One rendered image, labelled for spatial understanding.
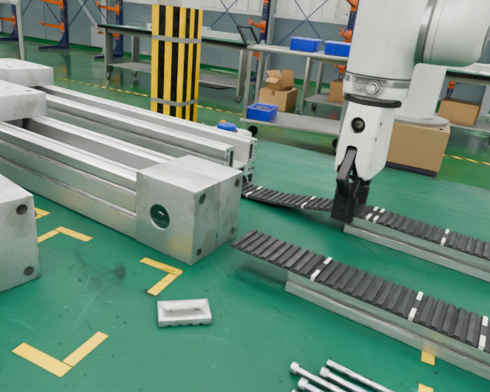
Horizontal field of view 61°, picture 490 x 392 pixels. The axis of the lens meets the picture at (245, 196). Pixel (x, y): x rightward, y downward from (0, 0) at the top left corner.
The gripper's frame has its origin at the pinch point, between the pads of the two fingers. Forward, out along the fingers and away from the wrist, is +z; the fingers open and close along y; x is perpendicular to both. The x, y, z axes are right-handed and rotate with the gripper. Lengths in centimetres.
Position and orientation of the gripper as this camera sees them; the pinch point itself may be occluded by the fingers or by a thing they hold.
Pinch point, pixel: (350, 203)
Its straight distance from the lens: 64.2
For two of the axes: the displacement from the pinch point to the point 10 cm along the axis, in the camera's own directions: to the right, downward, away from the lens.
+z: -1.0, 9.2, 3.9
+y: 5.3, -2.8, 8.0
